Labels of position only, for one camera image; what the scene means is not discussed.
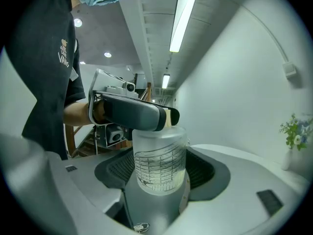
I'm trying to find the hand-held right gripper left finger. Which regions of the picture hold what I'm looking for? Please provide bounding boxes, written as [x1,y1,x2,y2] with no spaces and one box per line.
[46,147,138,235]

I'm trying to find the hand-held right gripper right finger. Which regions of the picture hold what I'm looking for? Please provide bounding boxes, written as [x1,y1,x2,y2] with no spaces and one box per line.
[166,146,310,235]

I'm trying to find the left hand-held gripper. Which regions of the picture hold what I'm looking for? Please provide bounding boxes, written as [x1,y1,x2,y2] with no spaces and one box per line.
[87,68,180,148]

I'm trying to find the clear plastic measuring cup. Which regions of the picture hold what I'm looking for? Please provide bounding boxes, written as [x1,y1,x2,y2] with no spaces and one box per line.
[131,108,190,196]

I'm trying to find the person's left forearm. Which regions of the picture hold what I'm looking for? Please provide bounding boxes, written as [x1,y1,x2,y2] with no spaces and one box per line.
[63,101,97,127]

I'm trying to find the person's left hand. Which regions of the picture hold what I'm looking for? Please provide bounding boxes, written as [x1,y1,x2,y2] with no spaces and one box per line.
[93,100,106,123]

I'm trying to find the short fluorescent ceiling light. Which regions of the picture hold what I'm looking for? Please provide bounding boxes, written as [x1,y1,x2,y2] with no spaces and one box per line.
[161,73,171,89]

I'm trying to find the wooden chair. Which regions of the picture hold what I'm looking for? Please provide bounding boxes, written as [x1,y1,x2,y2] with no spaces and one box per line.
[65,81,153,158]

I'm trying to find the white ribbed vase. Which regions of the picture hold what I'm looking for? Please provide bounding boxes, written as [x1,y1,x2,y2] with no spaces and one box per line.
[280,148,293,171]

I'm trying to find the person's white sneaker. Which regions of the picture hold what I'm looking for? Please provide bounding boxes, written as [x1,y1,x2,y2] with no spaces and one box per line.
[133,223,150,234]

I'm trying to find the bouquet of small flowers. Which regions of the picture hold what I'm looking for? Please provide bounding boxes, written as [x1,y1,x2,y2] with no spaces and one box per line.
[279,113,313,151]

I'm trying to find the long fluorescent ceiling light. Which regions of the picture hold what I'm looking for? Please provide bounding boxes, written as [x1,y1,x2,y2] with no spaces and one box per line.
[169,0,201,53]

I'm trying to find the person's black t-shirt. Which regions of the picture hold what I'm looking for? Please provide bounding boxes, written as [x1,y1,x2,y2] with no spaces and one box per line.
[4,0,86,161]

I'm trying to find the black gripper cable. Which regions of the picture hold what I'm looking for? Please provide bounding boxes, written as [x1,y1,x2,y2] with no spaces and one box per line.
[92,126,99,156]

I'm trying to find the white wall junction box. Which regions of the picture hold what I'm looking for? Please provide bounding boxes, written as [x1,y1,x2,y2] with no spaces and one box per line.
[282,61,298,79]

